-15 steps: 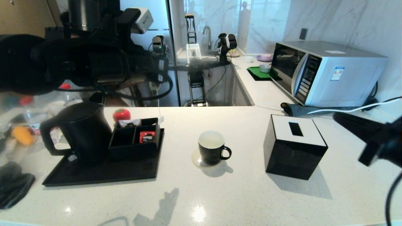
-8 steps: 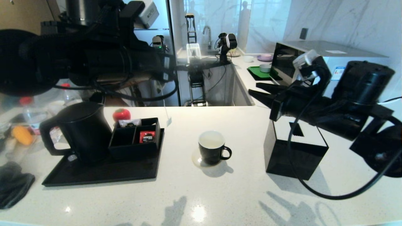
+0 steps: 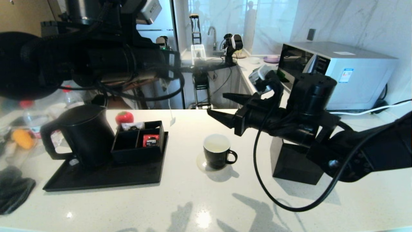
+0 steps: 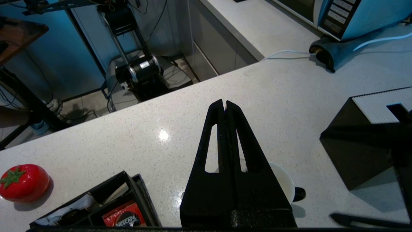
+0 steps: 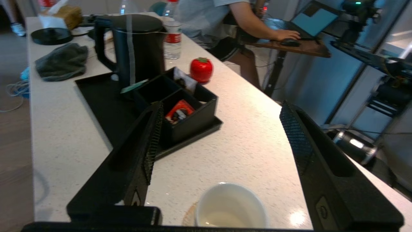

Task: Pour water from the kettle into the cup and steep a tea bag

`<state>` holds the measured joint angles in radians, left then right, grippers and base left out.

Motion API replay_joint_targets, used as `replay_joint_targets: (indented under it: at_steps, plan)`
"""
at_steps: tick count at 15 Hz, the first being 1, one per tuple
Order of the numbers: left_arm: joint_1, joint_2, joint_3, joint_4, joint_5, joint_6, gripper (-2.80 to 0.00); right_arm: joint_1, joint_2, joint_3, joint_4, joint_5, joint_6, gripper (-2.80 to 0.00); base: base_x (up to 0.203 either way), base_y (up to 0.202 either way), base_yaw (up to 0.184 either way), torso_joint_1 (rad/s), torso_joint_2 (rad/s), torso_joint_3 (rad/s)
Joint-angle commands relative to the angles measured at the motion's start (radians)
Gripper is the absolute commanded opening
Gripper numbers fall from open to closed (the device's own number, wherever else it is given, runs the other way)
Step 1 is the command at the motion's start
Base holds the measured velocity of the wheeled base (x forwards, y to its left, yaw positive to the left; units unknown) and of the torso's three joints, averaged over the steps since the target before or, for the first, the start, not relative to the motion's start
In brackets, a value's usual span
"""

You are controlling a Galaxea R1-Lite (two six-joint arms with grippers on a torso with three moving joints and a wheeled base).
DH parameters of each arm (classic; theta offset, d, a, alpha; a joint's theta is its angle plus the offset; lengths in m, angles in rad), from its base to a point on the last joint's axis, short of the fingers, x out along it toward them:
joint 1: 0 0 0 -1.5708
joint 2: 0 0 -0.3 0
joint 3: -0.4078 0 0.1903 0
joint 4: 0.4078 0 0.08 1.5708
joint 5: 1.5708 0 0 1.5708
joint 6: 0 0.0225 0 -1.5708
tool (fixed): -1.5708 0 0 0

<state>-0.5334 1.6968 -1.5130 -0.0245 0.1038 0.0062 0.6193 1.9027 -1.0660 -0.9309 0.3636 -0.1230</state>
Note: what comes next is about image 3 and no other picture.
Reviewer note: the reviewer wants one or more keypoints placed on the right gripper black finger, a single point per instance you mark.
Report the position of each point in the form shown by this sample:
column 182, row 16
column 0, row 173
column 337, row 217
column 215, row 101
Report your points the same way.
column 241, row 98
column 225, row 120

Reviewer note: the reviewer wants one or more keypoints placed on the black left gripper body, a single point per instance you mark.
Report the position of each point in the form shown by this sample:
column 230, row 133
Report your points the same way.
column 172, row 64

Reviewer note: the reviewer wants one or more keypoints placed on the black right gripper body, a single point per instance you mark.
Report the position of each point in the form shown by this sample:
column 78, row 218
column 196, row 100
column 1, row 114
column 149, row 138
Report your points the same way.
column 260, row 117

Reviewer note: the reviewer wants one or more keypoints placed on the clear packet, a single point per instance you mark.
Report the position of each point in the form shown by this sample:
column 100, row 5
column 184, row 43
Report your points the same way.
column 173, row 121

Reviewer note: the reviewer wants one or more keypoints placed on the black electric kettle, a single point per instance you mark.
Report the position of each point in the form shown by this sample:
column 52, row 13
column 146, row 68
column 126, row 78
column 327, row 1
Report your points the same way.
column 87, row 135

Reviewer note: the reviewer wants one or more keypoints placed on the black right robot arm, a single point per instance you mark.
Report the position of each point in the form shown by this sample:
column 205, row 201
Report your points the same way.
column 370, row 151

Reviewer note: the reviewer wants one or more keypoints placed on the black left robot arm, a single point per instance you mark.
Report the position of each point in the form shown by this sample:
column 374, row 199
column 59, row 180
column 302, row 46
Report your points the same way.
column 112, row 61

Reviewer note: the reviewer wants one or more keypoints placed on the white tea bag packet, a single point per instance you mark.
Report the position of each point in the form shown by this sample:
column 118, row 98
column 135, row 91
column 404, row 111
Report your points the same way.
column 132, row 126

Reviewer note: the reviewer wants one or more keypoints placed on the white kitchen cabinet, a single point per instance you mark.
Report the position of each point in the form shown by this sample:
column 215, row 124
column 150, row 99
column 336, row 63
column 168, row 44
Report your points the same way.
column 240, row 84

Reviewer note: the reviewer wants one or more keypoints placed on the black teleoperation rig stand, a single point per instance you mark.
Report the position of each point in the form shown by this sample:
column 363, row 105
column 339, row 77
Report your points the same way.
column 201, row 85

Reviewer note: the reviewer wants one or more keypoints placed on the small white bowl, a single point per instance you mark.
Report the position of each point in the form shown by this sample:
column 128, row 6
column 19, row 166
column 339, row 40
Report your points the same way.
column 254, row 60

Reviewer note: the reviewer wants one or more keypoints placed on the black mug white inside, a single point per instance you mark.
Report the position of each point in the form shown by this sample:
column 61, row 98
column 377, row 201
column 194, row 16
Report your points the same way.
column 216, row 159

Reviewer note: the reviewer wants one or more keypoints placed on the silver refrigerator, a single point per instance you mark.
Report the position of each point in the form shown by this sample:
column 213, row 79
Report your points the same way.
column 167, row 22

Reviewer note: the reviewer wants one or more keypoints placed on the small yellow cup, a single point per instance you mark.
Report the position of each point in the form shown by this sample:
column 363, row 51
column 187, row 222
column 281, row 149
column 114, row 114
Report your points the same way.
column 239, row 54

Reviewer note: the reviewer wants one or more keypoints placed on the purple plate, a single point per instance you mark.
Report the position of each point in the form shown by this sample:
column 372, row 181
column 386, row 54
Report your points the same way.
column 271, row 59

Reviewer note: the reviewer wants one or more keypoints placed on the chrome kitchen faucet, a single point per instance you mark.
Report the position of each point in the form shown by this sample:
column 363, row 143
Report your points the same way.
column 212, row 32

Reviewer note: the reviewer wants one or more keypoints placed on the round translucent coaster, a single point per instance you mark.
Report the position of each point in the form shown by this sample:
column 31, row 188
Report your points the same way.
column 200, row 165

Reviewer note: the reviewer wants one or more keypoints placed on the black tissue box white lid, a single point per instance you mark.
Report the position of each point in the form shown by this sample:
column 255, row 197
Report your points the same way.
column 296, row 167

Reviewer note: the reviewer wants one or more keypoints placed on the red tomato-shaped timer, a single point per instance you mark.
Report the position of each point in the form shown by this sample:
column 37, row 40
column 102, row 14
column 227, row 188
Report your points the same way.
column 124, row 118

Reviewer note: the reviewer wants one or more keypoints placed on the red coffee sachet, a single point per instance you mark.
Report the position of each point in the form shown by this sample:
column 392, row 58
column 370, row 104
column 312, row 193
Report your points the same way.
column 150, row 141

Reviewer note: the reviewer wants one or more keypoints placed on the black compartment organizer box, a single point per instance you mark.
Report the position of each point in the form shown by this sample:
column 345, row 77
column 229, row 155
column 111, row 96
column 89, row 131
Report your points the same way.
column 135, row 155

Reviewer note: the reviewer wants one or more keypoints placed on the clear water bottle red cap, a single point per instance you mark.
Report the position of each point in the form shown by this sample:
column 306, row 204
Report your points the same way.
column 73, row 99
column 32, row 117

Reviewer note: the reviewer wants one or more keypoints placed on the silver microwave oven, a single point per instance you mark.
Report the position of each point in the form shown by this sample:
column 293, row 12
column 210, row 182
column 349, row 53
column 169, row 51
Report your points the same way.
column 360, row 80

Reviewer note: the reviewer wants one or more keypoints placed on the black rectangular serving tray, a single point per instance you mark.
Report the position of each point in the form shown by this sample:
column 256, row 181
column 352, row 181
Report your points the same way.
column 112, row 177

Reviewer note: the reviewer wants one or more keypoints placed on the orange round object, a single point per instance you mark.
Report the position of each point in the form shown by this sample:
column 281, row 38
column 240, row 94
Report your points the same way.
column 23, row 138

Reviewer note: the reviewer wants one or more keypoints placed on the dark grey folded cloth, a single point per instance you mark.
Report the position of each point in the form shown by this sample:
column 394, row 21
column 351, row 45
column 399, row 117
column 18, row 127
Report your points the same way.
column 14, row 190

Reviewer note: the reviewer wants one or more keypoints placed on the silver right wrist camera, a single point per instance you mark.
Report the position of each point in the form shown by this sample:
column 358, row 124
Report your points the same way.
column 257, row 74

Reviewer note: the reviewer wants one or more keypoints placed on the black upright frame device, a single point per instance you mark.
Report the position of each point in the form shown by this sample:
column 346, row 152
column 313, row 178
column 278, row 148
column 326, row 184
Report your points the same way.
column 194, row 30

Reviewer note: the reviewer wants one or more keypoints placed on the black white-edged wrist camera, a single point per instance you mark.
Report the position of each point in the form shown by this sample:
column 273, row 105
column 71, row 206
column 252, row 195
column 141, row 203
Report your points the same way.
column 151, row 11

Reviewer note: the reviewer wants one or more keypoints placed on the dark wall socket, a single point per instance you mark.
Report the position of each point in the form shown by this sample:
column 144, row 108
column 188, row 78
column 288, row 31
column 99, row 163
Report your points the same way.
column 310, row 35

